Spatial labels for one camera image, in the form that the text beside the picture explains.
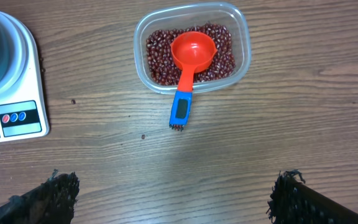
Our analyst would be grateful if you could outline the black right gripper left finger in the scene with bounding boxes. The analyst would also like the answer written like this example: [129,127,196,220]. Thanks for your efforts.
[0,169,80,224]

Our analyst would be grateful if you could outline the red measuring scoop blue handle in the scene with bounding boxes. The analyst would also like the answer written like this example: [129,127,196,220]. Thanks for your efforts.
[169,31,218,131]

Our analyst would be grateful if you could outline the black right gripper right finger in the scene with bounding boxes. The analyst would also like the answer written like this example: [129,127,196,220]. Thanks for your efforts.
[267,169,358,224]

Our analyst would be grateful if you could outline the red adzuki beans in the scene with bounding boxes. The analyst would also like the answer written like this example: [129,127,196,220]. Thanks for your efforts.
[145,22,236,86]

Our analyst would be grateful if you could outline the clear plastic food container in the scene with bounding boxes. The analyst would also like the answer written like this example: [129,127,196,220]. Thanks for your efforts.
[133,2,252,95]

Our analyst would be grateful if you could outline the white digital kitchen scale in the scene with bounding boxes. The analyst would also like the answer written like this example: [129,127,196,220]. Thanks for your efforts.
[0,11,49,142]

